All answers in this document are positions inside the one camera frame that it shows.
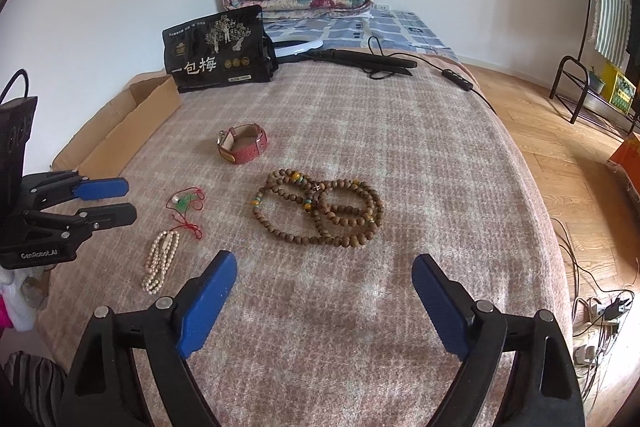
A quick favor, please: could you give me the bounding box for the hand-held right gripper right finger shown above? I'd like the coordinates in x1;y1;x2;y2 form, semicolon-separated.
411;253;587;427

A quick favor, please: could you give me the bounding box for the black snack bag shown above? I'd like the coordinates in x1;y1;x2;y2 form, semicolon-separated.
162;5;278;94

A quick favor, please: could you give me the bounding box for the thin floor cable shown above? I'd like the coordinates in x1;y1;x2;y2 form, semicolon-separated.
550;217;583;338

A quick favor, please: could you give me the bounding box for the jade pendant red cord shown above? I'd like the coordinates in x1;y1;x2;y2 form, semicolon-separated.
165;188;207;240

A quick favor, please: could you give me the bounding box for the blue plaid bed sheet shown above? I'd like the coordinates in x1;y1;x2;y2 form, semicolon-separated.
262;8;458;60

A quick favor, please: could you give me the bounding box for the white pearl necklace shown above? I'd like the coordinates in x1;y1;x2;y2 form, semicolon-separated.
142;231;180;293

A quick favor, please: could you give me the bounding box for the white power strip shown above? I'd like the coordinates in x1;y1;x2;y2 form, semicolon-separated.
572;344;601;365
575;297;633;323

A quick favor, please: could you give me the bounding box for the striped grey clothing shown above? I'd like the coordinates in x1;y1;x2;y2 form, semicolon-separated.
0;349;68;427

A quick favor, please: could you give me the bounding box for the red strap wristwatch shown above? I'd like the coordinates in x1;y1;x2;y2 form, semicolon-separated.
216;123;269;166

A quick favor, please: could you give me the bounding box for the yellow box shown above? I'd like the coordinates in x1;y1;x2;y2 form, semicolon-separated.
602;62;638;112

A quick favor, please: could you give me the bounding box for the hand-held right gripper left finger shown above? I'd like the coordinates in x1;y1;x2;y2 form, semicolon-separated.
60;250;238;427

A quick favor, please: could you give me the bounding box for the brown wooden bead necklace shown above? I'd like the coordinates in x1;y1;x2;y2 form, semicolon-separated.
251;168;385;249

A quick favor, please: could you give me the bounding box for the black cable with controller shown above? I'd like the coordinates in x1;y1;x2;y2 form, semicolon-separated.
367;36;496;115

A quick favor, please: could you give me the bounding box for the pink white plush cloth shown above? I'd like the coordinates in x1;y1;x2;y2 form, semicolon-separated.
0;267;48;333

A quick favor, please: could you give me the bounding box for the black metal clothes rack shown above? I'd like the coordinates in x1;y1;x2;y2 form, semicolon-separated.
549;0;640;138

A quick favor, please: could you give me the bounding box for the brown cardboard box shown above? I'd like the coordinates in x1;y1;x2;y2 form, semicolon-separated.
52;74;182;178

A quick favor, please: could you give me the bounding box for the pink checked blanket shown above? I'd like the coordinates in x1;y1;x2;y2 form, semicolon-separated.
37;57;573;427

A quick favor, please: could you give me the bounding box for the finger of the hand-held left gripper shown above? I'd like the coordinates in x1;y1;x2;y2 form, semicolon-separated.
10;203;138;249
20;171;130;208

